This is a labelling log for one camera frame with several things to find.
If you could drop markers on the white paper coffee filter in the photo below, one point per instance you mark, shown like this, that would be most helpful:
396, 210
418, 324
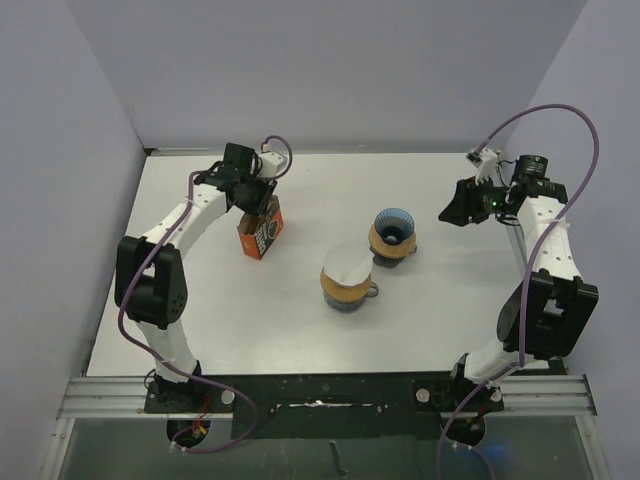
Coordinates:
348, 265

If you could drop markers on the blue plastic dripper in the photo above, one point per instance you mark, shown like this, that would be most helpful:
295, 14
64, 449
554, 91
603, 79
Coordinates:
394, 226

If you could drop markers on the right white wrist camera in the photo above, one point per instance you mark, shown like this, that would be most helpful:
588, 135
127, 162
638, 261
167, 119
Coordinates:
486, 162

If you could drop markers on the grey glass carafe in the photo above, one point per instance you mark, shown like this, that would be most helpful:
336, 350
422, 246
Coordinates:
351, 306

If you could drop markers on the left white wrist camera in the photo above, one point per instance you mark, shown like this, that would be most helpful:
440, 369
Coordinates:
272, 164

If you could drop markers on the orange coffee filter box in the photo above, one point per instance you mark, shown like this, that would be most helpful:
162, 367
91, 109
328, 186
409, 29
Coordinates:
258, 233

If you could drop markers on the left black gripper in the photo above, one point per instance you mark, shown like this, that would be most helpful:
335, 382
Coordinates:
260, 206

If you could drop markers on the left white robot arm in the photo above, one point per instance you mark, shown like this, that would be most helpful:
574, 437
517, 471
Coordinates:
150, 284

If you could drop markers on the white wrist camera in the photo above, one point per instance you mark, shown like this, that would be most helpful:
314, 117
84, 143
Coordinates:
486, 162
272, 164

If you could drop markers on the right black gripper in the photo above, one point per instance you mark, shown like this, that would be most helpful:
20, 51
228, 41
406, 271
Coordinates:
465, 204

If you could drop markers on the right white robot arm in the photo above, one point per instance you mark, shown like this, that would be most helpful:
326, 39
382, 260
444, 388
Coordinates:
548, 311

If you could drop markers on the grey plastic dripper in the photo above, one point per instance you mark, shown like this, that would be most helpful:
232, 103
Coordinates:
388, 262

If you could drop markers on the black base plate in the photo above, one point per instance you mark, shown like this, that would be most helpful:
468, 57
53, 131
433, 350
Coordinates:
332, 406

